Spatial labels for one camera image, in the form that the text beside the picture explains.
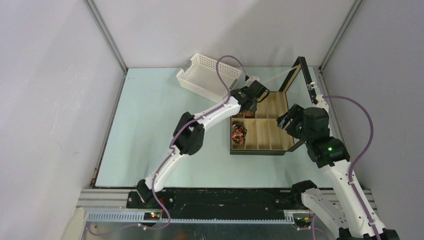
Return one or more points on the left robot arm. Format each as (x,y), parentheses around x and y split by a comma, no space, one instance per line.
(188,136)

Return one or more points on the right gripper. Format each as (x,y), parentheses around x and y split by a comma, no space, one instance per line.
(295,112)

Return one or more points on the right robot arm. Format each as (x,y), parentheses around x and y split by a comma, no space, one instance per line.
(354,219)

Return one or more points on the rolled tie near compartment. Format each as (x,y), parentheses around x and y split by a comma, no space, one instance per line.
(238,133)

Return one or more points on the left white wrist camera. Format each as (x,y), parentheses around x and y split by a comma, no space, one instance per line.
(251,79)

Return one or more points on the colourful patterned tie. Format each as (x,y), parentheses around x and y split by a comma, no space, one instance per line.
(249,115)

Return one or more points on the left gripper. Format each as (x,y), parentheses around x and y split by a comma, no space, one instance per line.
(253,108)

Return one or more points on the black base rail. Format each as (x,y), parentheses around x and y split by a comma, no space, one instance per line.
(229,203)

